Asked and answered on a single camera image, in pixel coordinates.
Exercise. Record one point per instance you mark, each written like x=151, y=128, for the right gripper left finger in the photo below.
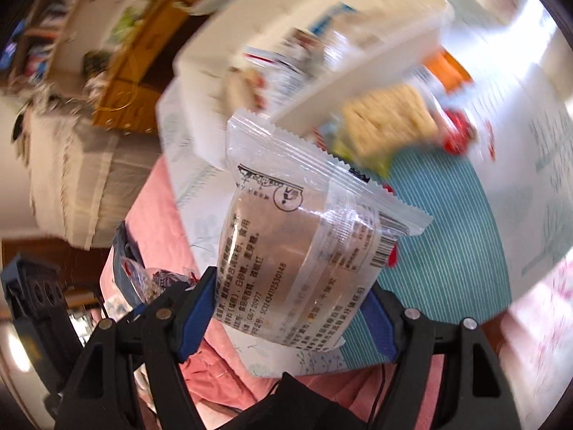
x=101, y=392

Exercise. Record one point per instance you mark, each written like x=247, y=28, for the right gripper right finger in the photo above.
x=473, y=392

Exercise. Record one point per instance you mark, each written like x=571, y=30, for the clear printed pastry pack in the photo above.
x=303, y=241

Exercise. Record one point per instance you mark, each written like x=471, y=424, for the red date walnut pack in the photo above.
x=461, y=133

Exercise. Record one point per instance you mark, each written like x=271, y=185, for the silver red snack bag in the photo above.
x=277, y=75

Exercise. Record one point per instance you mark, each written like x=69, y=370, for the green pineapple cake pack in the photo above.
x=378, y=163

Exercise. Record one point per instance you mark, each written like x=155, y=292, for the date walnut clear pack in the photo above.
x=140, y=285

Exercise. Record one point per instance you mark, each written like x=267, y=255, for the lace covered piano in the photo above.
x=84, y=179

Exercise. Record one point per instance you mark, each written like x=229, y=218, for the pink bed quilt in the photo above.
x=196, y=354

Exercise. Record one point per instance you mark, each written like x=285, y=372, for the patterned tablecloth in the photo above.
x=502, y=217

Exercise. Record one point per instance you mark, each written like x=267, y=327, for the wooden desk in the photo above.
x=142, y=68

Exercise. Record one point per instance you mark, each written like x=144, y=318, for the bookshelf with books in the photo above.
x=29, y=59

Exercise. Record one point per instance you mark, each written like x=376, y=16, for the orange white snack pack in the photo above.
x=448, y=71

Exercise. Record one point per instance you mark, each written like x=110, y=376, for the white plastic storage bin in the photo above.
x=370, y=47

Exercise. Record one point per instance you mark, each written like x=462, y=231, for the blue candy pack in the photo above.
x=320, y=26

